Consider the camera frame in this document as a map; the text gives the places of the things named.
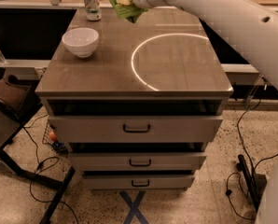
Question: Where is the grey drawer cabinet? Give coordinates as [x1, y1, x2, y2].
[36, 8, 233, 180]

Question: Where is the grey drawer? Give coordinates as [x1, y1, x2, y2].
[68, 152, 206, 171]
[83, 175, 195, 190]
[49, 116, 222, 143]

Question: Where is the black stand base right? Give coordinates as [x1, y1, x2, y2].
[238, 154, 267, 211]

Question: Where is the green white soda can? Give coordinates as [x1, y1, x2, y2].
[84, 0, 102, 21]

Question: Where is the dark side table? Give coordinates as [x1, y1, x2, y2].
[0, 105, 75, 224]

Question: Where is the top grey drawer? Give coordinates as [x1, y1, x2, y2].
[49, 116, 222, 143]

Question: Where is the black floor cable right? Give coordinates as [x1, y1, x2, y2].
[225, 98, 278, 221]

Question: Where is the wire basket with balls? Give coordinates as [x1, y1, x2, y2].
[42, 123, 67, 154]

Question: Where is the white bowl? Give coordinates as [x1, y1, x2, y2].
[62, 27, 99, 58]

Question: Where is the blue tape cross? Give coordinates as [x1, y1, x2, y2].
[119, 191, 149, 224]

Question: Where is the black floor cable left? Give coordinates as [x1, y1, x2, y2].
[21, 113, 80, 224]

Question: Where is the green rice chip bag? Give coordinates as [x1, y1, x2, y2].
[108, 0, 146, 23]

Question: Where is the middle grey drawer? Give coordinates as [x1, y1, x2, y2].
[68, 152, 206, 171]

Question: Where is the bottom grey drawer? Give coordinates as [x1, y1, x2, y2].
[83, 175, 195, 190]

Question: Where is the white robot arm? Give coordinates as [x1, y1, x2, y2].
[116, 0, 278, 90]

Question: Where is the black floor cable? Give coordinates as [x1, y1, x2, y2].
[225, 98, 278, 221]
[21, 113, 80, 224]

